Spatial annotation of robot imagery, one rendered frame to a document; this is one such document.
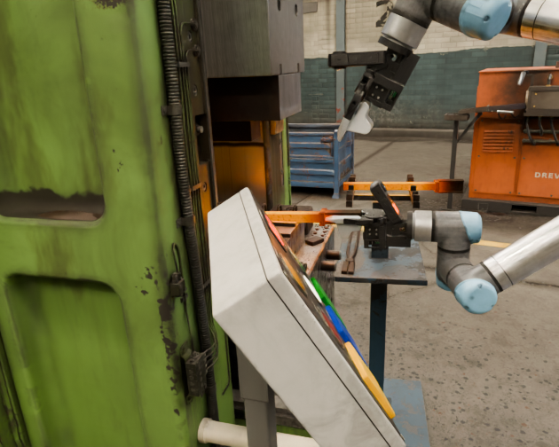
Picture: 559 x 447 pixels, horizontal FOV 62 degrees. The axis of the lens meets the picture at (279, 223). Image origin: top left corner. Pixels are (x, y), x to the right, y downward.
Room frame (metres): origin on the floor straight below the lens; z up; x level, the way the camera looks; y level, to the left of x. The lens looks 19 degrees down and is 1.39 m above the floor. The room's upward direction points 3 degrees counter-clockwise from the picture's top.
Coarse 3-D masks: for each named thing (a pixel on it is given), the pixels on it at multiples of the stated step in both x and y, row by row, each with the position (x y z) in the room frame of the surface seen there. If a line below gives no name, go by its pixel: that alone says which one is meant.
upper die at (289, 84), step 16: (208, 80) 1.08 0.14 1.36; (224, 80) 1.07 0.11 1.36; (240, 80) 1.06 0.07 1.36; (256, 80) 1.05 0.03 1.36; (272, 80) 1.04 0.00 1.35; (288, 80) 1.12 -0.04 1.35; (224, 96) 1.07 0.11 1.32; (240, 96) 1.06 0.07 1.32; (256, 96) 1.05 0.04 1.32; (272, 96) 1.04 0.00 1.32; (288, 96) 1.11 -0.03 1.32; (224, 112) 1.07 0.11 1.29; (240, 112) 1.06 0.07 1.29; (256, 112) 1.05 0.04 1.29; (272, 112) 1.04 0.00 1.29; (288, 112) 1.11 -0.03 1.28
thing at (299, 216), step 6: (324, 210) 1.13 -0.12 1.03; (330, 210) 1.13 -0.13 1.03; (336, 210) 1.13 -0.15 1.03; (342, 210) 1.13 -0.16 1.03; (348, 210) 1.12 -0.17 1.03; (354, 210) 1.12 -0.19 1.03; (360, 210) 1.11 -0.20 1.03; (270, 216) 1.16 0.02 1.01; (276, 216) 1.16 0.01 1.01; (282, 216) 1.15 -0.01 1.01; (288, 216) 1.15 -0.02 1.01; (294, 216) 1.14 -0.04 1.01; (300, 216) 1.14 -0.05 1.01; (306, 216) 1.13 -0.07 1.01; (312, 216) 1.13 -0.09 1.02; (318, 216) 1.12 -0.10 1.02; (324, 216) 1.12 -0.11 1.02; (360, 216) 1.10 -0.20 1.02; (300, 222) 1.14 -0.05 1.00; (306, 222) 1.13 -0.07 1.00; (312, 222) 1.13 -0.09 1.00; (318, 222) 1.12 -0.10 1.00; (324, 222) 1.11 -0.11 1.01; (330, 222) 1.12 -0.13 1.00
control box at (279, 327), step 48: (240, 192) 0.72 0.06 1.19; (240, 240) 0.53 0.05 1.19; (240, 288) 0.42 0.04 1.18; (288, 288) 0.41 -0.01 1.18; (240, 336) 0.40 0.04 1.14; (288, 336) 0.40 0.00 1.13; (288, 384) 0.40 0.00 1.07; (336, 384) 0.41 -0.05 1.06; (336, 432) 0.41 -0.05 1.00; (384, 432) 0.42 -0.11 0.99
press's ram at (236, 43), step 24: (216, 0) 1.02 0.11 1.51; (240, 0) 1.00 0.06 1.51; (264, 0) 0.99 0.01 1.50; (288, 0) 1.14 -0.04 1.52; (216, 24) 1.02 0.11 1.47; (240, 24) 1.00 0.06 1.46; (264, 24) 0.99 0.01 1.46; (288, 24) 1.13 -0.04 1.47; (216, 48) 1.02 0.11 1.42; (240, 48) 1.01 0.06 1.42; (264, 48) 0.99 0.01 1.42; (288, 48) 1.12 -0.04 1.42; (216, 72) 1.02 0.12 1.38; (240, 72) 1.01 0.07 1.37; (264, 72) 0.99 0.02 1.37; (288, 72) 1.12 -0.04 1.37
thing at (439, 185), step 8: (344, 184) 1.59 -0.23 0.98; (360, 184) 1.58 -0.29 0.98; (368, 184) 1.58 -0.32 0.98; (384, 184) 1.57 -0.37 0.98; (392, 184) 1.56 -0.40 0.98; (400, 184) 1.56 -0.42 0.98; (408, 184) 1.55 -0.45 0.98; (416, 184) 1.55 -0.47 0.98; (424, 184) 1.54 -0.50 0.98; (432, 184) 1.54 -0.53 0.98; (440, 184) 1.54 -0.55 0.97; (448, 184) 1.54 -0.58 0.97; (456, 184) 1.53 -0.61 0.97; (440, 192) 1.53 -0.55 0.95; (448, 192) 1.53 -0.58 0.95; (456, 192) 1.52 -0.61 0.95
